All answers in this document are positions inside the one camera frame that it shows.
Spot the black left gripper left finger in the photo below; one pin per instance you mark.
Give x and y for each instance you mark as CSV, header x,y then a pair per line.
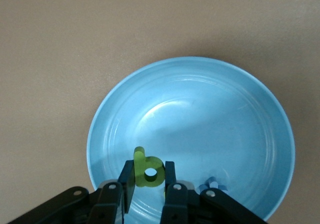
x,y
110,201

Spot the brown table cover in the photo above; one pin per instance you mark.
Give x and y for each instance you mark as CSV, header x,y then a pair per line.
x,y
50,59

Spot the green lowercase letter b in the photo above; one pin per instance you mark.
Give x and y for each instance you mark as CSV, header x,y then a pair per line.
x,y
155,164

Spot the blue plate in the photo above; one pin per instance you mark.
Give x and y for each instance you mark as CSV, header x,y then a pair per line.
x,y
212,121

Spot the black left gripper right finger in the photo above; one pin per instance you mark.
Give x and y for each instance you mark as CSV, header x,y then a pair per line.
x,y
175,204

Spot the blue plus sign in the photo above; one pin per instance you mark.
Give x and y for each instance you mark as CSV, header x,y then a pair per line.
x,y
212,182

